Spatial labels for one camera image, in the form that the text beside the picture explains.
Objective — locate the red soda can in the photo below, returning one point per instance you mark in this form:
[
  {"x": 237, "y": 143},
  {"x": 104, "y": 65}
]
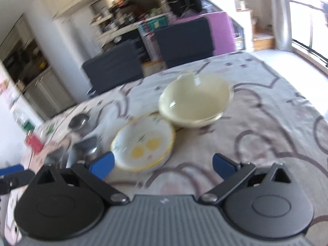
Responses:
[{"x": 34, "y": 142}]

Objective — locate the round steel bowl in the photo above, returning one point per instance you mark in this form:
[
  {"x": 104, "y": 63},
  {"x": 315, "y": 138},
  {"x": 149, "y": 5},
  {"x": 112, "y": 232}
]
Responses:
[{"x": 79, "y": 123}]

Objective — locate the cartoon bear tablecloth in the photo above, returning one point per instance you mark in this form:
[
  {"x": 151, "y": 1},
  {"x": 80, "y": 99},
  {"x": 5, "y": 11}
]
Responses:
[{"x": 266, "y": 121}]

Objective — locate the left dark chair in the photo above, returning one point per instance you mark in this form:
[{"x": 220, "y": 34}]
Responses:
[{"x": 113, "y": 68}]

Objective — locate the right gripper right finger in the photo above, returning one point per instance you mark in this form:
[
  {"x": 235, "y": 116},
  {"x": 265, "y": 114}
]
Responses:
[{"x": 233, "y": 175}]

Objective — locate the dark chair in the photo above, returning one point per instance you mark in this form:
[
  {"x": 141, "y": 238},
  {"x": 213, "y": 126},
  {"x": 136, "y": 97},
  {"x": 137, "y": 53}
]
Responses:
[
  {"x": 113, "y": 68},
  {"x": 185, "y": 42}
]

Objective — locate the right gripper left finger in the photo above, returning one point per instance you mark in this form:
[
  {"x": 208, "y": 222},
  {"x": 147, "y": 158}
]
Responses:
[{"x": 93, "y": 173}]

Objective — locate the rectangular steel tray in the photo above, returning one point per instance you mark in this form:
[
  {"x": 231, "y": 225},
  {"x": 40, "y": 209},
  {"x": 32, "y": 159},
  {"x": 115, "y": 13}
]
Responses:
[{"x": 85, "y": 150}]

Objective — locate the cream handled bowl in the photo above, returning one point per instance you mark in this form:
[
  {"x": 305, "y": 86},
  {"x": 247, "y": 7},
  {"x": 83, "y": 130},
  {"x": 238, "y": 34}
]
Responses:
[{"x": 195, "y": 100}]

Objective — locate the kitchen cabinet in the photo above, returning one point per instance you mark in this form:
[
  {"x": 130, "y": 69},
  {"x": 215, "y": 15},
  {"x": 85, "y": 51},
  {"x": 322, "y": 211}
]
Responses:
[{"x": 47, "y": 95}]

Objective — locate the right dark chair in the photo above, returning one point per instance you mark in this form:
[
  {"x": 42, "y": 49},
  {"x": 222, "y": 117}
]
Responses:
[{"x": 185, "y": 42}]

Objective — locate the cluttered white shelf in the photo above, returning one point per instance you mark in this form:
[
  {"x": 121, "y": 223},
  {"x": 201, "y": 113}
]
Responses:
[{"x": 112, "y": 16}]

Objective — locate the white yellow rimmed bowl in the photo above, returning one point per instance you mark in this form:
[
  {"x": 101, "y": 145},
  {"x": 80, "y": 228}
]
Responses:
[{"x": 143, "y": 144}]

